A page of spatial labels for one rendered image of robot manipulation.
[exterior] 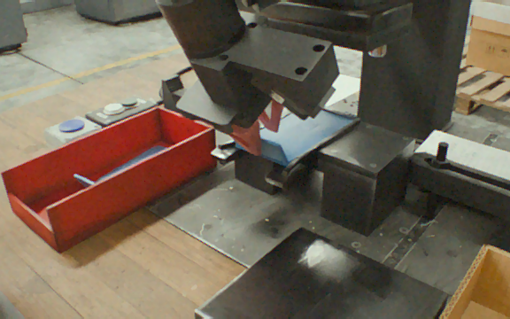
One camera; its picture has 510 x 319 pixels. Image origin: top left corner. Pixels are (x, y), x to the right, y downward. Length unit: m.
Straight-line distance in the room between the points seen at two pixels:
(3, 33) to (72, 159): 4.44
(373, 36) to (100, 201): 0.34
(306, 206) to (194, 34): 0.29
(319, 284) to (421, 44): 0.40
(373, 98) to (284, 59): 0.43
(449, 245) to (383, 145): 0.13
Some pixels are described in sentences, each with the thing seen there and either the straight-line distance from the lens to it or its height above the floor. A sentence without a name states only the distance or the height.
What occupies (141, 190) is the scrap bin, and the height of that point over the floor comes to 0.93.
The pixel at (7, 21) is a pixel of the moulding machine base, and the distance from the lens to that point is 5.07.
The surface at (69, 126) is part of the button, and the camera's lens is 0.75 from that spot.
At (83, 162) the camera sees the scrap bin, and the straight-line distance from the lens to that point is 0.67.
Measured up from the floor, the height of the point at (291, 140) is 0.99.
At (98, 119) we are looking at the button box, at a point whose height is 0.93.
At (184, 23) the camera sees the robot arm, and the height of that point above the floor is 1.15.
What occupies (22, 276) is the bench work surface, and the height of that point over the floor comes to 0.90.
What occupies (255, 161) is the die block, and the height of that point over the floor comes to 0.94.
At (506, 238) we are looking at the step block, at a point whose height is 0.92.
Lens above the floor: 1.23
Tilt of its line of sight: 29 degrees down
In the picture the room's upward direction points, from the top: straight up
